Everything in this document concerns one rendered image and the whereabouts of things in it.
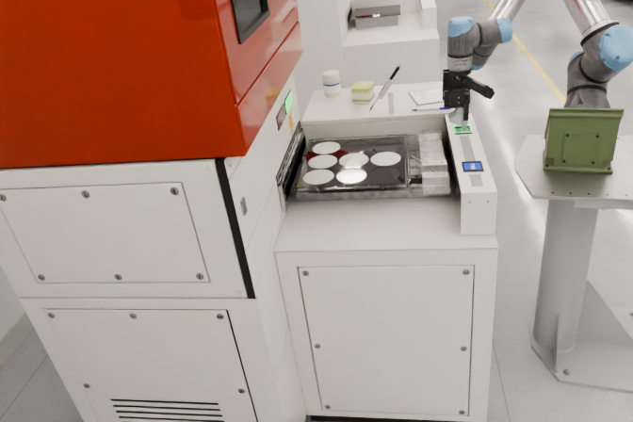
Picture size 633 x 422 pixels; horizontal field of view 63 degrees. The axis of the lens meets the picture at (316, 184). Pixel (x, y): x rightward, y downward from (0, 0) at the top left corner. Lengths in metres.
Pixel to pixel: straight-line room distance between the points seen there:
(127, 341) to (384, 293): 0.75
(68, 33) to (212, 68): 0.30
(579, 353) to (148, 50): 1.93
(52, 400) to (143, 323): 1.09
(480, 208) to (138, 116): 0.90
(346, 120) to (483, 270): 0.77
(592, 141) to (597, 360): 0.92
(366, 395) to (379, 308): 0.40
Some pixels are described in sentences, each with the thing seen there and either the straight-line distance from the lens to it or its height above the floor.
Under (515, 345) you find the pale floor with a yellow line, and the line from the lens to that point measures 2.36.
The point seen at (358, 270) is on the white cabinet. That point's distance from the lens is 1.51.
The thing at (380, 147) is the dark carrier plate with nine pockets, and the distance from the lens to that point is 1.84.
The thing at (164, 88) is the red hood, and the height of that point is 1.39.
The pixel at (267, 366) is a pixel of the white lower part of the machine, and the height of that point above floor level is 0.57.
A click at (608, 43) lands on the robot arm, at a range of 1.76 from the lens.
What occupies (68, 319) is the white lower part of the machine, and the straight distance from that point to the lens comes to 1.66.
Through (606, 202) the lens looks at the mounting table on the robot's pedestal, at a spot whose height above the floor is 0.80.
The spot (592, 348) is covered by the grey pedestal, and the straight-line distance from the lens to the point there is 2.40.
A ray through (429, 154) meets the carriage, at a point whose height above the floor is 0.88.
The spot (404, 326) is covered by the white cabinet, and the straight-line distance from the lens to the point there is 1.65.
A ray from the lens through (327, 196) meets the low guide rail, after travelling 1.69.
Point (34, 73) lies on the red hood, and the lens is 1.26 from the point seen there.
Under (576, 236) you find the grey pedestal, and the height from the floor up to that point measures 0.57.
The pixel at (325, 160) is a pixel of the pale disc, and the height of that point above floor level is 0.90.
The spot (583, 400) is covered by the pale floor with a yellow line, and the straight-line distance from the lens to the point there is 2.24.
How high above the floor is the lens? 1.70
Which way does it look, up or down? 29 degrees down
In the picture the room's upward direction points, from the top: 8 degrees counter-clockwise
